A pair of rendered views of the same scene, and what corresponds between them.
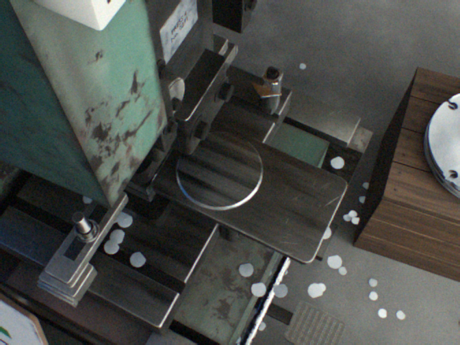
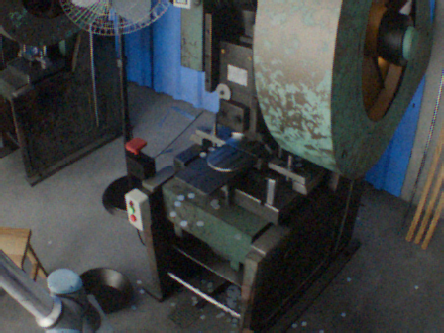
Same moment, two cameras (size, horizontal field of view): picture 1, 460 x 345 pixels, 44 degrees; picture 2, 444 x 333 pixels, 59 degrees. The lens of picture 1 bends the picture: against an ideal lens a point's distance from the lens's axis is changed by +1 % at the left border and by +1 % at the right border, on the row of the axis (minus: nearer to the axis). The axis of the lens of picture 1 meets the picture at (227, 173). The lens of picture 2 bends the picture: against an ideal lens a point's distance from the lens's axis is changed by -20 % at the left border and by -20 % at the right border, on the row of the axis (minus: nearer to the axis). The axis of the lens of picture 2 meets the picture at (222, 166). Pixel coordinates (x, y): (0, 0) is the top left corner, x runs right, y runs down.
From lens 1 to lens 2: 1.38 m
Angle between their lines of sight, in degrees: 64
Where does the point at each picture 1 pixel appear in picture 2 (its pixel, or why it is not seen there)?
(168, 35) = (231, 71)
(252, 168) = (223, 166)
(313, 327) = (186, 313)
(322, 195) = (203, 185)
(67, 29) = (185, 13)
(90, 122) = (183, 35)
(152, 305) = (182, 156)
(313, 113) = (273, 234)
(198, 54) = (245, 102)
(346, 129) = (259, 245)
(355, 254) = not seen: outside the picture
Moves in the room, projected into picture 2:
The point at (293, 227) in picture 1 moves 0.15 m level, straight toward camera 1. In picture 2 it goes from (191, 174) to (153, 160)
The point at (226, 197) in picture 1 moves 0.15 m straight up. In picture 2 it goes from (212, 159) to (212, 117)
